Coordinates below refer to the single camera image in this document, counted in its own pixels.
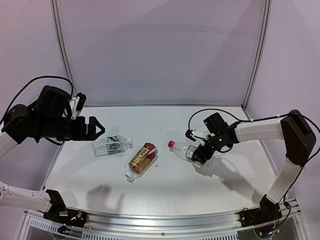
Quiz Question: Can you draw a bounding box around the clear bottle red white label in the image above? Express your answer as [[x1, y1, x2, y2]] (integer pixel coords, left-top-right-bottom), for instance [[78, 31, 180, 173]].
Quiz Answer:
[[169, 141, 212, 168]]

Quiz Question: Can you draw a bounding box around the red bottle cap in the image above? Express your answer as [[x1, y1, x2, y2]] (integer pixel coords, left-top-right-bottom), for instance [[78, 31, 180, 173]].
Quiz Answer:
[[168, 140, 175, 148]]

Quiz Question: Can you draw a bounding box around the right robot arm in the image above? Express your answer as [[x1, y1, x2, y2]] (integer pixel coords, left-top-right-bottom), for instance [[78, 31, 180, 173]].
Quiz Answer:
[[185, 108, 320, 211]]

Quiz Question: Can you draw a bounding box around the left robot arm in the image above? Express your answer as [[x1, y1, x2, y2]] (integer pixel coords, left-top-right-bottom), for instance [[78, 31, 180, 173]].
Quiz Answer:
[[0, 85, 105, 214]]

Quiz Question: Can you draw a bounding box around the clear bottle blue label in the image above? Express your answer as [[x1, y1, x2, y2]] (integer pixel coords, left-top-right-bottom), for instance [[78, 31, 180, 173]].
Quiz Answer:
[[91, 135, 133, 157]]

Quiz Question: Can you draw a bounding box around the gold red tea bottle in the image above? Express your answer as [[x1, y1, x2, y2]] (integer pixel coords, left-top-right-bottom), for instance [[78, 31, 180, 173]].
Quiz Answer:
[[124, 142, 158, 183]]

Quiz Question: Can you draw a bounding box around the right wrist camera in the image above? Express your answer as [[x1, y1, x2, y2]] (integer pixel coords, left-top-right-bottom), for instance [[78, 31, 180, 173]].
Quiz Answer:
[[185, 129, 210, 146]]

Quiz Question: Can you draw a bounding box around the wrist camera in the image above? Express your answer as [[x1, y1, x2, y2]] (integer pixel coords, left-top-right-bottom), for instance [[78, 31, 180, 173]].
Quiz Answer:
[[185, 129, 210, 146], [69, 92, 87, 120]]

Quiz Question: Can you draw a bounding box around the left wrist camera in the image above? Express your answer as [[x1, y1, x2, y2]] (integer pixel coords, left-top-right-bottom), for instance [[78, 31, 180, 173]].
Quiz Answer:
[[69, 92, 87, 120]]

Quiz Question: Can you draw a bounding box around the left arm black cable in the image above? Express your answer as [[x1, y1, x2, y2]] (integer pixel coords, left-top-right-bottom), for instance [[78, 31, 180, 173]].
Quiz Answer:
[[0, 75, 75, 131]]

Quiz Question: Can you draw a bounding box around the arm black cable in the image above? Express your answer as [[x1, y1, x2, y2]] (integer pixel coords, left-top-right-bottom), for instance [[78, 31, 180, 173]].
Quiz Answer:
[[187, 107, 320, 161], [0, 75, 75, 131]]

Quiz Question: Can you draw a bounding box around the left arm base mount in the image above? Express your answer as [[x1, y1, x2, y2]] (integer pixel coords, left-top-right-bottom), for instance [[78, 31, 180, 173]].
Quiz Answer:
[[43, 189, 88, 228]]

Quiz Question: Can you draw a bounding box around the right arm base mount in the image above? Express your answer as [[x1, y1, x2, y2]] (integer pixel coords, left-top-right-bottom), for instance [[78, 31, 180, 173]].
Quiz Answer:
[[236, 194, 292, 228]]

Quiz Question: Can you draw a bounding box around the aluminium front rail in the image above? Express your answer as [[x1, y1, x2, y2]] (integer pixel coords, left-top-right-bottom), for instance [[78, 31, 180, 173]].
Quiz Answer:
[[24, 197, 301, 240]]

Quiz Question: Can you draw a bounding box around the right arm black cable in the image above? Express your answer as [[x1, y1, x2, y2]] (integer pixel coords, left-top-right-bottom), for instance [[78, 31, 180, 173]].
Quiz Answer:
[[187, 107, 320, 161]]

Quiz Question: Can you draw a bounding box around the right aluminium corner post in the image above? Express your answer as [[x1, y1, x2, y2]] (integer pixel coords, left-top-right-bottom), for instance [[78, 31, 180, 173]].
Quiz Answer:
[[241, 0, 272, 111]]

